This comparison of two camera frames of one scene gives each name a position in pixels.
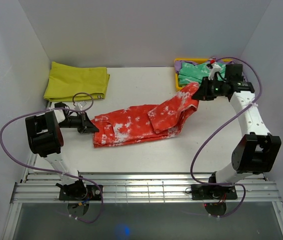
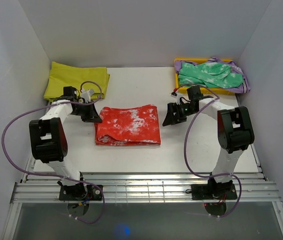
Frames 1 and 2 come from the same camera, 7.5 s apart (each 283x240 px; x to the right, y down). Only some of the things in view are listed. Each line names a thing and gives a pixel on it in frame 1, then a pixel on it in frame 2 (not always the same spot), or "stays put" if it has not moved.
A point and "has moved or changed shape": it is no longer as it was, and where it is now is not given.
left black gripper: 86,126 to 92,116
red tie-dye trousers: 146,123 has moved or changed shape
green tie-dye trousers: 189,72 stays put
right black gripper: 202,93 to 172,107
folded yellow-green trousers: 73,83 stays put
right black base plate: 205,192 stays put
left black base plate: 94,193 stays put
